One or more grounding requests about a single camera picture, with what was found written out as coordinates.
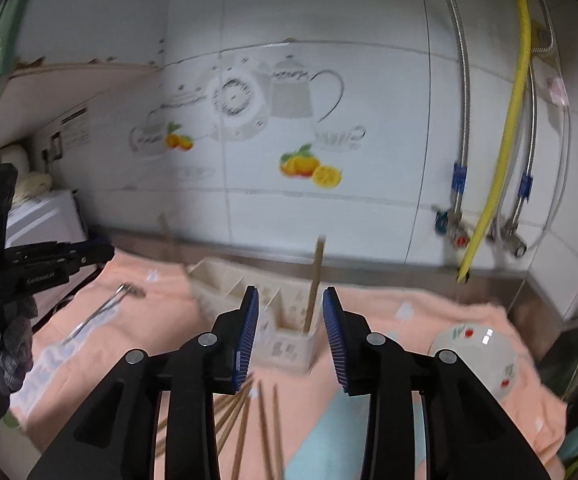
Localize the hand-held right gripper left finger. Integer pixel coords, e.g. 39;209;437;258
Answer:
28;285;260;480

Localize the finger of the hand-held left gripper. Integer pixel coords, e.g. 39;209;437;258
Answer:
6;240;116;276

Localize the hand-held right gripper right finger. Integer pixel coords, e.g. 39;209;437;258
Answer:
321;286;552;480

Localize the beige utensil holder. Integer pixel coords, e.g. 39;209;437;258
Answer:
189;257;321;374

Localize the pile of brown chopsticks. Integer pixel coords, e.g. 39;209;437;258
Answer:
156;372;286;480

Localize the person's left hand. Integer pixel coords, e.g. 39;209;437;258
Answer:
0;292;37;396

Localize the white appliance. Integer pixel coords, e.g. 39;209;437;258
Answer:
5;189;88;262

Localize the beige rounded object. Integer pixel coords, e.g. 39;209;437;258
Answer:
0;144;50;206

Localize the wooden chopstick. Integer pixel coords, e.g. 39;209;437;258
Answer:
303;236;327;334

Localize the metal spoon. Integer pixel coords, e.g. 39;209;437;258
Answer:
62;283;146;346

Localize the orange towel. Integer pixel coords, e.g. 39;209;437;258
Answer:
6;249;568;480

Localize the beige range hood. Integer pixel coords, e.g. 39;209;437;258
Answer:
0;61;161;162

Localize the white floral bowl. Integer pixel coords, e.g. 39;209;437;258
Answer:
428;323;520;402

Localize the metal water valve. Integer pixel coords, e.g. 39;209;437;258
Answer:
488;219;528;259
433;204;470;249

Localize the braided metal hose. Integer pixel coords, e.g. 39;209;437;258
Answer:
416;0;471;217
499;0;560;233

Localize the yellow gas hose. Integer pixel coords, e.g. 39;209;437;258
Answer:
455;0;530;284

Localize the thin white hose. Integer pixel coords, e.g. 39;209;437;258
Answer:
529;80;574;253

